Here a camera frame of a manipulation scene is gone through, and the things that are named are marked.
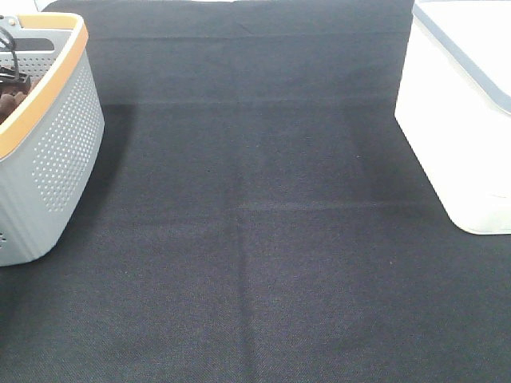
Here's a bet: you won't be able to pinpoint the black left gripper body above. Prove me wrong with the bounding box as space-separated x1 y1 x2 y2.
1 73 31 96

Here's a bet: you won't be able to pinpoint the brown towels in basket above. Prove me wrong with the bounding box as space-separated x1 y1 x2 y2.
0 79 39 123

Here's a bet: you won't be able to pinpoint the grey perforated laundry basket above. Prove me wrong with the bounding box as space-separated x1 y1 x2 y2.
1 12 105 266

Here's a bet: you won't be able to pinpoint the black table cloth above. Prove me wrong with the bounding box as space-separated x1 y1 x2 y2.
1 1 510 382

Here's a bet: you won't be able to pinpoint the white storage box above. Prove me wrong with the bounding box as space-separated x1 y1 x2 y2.
394 1 510 235

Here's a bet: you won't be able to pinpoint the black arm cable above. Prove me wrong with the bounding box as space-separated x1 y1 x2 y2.
0 25 21 79

